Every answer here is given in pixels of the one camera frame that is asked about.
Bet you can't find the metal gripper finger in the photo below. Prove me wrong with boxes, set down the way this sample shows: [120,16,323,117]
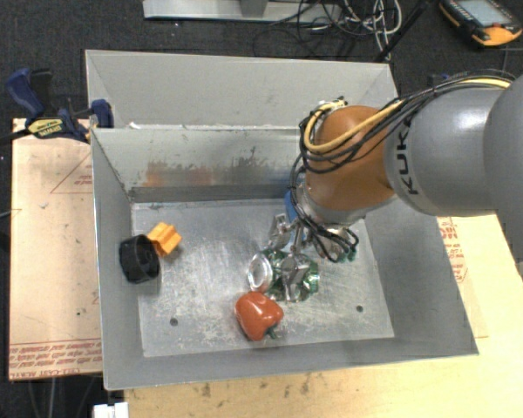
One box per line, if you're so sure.
[295,262,311,294]
[279,257,298,301]

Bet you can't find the crumpled green and silver packet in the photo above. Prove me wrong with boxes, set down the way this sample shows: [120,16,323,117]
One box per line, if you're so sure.
[261,247,322,303]

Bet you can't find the clear glass cup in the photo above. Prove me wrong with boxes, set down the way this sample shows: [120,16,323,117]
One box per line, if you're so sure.
[248,252,275,293]

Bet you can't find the red toy bell pepper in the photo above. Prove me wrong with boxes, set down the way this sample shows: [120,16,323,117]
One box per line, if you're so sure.
[234,291,285,343]

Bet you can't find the grey metal bin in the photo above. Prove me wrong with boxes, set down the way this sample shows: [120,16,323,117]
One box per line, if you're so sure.
[85,49,479,391]

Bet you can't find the orange notched block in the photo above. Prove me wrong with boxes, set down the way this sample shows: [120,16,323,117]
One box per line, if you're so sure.
[146,221,183,259]

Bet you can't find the black ribbed round cap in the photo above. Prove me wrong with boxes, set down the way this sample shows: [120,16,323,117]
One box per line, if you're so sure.
[118,234,162,285]

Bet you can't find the brown cardboard board red print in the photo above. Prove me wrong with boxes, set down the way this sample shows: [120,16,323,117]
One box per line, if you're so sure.
[8,118,492,382]

